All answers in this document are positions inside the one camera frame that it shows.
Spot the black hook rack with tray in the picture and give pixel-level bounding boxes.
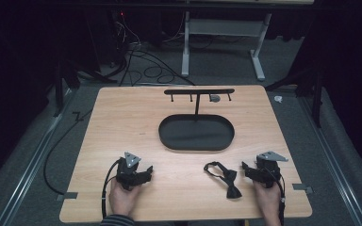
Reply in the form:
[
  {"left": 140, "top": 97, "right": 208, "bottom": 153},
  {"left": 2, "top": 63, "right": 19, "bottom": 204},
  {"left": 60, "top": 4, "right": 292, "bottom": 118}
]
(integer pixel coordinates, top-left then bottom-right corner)
[{"left": 157, "top": 88, "right": 236, "bottom": 152}]

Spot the grey tape strip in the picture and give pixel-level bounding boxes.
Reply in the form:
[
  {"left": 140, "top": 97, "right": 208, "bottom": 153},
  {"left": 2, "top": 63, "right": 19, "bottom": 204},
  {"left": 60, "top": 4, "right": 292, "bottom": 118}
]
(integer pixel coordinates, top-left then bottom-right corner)
[
  {"left": 291, "top": 183, "right": 314, "bottom": 195},
  {"left": 56, "top": 191, "right": 79, "bottom": 202}
]

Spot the white metal table frame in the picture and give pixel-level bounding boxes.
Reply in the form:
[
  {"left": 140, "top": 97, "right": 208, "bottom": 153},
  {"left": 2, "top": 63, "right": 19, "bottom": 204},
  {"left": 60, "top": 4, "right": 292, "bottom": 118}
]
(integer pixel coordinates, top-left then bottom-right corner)
[{"left": 181, "top": 11, "right": 273, "bottom": 82}]

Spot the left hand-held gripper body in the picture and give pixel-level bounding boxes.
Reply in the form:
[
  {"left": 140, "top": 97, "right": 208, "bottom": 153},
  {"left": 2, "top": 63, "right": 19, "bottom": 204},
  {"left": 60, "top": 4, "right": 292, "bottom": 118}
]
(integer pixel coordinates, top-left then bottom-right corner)
[{"left": 115, "top": 152, "right": 146, "bottom": 191}]

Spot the tangle of black floor cables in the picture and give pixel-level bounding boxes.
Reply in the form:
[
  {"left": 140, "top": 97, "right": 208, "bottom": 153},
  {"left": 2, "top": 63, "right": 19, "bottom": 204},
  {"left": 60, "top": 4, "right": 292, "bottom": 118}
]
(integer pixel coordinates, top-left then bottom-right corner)
[{"left": 107, "top": 12, "right": 197, "bottom": 88}]

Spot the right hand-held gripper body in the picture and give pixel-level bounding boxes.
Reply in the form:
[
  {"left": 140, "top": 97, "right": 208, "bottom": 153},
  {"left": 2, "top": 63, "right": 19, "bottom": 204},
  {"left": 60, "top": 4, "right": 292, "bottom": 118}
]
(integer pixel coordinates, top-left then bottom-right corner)
[{"left": 250, "top": 151, "right": 289, "bottom": 190}]

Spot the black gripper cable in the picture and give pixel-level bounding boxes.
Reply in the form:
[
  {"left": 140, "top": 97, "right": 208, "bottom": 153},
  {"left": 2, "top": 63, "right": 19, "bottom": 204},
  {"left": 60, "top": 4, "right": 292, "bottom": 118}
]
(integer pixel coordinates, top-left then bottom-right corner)
[
  {"left": 263, "top": 169, "right": 287, "bottom": 226},
  {"left": 100, "top": 158, "right": 123, "bottom": 219}
]

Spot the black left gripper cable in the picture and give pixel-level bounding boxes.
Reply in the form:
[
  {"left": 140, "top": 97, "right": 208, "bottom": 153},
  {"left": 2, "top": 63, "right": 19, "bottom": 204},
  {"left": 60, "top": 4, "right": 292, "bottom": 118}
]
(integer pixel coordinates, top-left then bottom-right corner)
[{"left": 100, "top": 158, "right": 123, "bottom": 219}]

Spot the black tripod stand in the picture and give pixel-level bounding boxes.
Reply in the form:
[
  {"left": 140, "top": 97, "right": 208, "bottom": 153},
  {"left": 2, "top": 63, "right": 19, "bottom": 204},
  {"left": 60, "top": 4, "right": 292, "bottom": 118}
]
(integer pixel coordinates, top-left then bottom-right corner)
[
  {"left": 52, "top": 58, "right": 118, "bottom": 118},
  {"left": 264, "top": 64, "right": 325, "bottom": 129}
]

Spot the metal floor rail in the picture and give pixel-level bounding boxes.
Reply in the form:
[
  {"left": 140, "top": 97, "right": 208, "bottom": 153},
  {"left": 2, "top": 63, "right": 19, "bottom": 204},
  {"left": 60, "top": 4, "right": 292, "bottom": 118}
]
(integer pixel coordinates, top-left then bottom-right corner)
[
  {"left": 296, "top": 93, "right": 362, "bottom": 226},
  {"left": 0, "top": 89, "right": 76, "bottom": 226}
]

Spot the person's left hand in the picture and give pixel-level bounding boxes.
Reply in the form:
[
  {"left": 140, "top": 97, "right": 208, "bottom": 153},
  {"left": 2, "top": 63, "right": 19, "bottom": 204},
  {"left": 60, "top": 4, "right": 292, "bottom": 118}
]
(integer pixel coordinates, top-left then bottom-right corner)
[{"left": 107, "top": 178, "right": 143, "bottom": 218}]

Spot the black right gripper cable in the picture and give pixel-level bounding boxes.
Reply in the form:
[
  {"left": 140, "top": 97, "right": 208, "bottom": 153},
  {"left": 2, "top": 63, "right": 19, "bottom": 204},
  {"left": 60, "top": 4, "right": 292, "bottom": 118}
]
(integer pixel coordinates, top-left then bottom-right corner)
[{"left": 263, "top": 169, "right": 287, "bottom": 226}]

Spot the black bow tie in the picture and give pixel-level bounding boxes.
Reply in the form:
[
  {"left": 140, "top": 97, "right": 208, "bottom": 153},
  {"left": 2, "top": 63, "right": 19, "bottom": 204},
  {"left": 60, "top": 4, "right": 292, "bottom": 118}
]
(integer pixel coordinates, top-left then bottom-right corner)
[{"left": 203, "top": 161, "right": 243, "bottom": 200}]

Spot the person's right hand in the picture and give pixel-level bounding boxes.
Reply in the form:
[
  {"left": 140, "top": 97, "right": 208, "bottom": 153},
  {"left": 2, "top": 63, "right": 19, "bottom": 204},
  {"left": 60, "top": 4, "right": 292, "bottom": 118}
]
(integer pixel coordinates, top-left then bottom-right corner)
[{"left": 252, "top": 179, "right": 283, "bottom": 226}]

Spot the long black floor cable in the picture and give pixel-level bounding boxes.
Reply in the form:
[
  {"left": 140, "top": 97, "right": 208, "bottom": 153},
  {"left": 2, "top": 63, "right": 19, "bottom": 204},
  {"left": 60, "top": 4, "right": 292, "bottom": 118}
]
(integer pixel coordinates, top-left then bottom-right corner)
[{"left": 42, "top": 107, "right": 94, "bottom": 196}]

